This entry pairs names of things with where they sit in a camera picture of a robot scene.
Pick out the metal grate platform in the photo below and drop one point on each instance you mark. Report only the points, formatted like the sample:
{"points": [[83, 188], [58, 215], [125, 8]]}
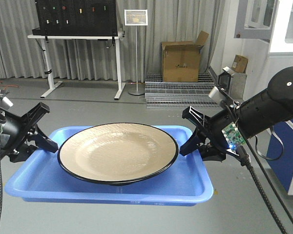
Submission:
{"points": [[179, 95]]}

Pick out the large open cardboard box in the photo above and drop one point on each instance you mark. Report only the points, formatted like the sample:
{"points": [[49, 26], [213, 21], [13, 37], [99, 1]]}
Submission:
{"points": [[181, 59]]}

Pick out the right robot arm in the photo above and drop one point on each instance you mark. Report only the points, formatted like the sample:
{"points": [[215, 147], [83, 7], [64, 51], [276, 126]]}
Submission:
{"points": [[265, 109]]}

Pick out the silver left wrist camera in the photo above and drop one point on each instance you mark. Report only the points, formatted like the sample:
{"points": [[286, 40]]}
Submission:
{"points": [[5, 102]]}

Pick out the grey curtain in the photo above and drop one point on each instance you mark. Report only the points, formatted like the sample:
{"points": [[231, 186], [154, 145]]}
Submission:
{"points": [[168, 20]]}

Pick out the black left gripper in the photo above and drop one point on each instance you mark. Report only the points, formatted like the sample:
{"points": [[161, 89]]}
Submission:
{"points": [[17, 131]]}

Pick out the green right circuit board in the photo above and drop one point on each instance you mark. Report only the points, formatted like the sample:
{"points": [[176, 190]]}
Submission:
{"points": [[232, 136]]}

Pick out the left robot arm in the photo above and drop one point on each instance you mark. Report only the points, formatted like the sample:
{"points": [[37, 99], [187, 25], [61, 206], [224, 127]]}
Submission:
{"points": [[21, 136]]}

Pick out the beige plate with black rim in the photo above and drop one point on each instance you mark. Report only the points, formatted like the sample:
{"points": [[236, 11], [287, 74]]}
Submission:
{"points": [[118, 153]]}

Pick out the grey window frame cabinet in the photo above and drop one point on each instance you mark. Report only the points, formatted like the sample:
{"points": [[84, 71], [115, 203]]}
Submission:
{"points": [[255, 19]]}

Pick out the grey metal bin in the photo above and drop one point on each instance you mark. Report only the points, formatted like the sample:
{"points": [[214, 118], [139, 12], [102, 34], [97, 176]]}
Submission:
{"points": [[232, 82]]}

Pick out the blue plastic tray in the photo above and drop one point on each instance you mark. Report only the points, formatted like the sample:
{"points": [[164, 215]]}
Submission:
{"points": [[41, 179]]}

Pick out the sign stand with picture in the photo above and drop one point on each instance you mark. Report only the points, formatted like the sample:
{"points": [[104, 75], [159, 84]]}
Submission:
{"points": [[136, 17]]}

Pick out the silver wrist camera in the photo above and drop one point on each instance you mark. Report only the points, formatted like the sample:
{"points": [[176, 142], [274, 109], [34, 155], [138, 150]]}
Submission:
{"points": [[5, 102], [217, 95]]}

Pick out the small cardboard box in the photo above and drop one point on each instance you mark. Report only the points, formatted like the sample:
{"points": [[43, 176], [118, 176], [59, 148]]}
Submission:
{"points": [[240, 63]]}

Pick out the black pegboard panel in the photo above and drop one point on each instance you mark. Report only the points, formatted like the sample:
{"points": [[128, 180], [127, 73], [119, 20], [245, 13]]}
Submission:
{"points": [[76, 18]]}

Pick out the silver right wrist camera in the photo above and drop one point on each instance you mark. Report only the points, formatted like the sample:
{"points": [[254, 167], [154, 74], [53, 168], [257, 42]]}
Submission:
{"points": [[217, 95]]}

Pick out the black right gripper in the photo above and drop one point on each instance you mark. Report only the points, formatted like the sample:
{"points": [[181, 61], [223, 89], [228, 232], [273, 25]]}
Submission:
{"points": [[208, 137]]}

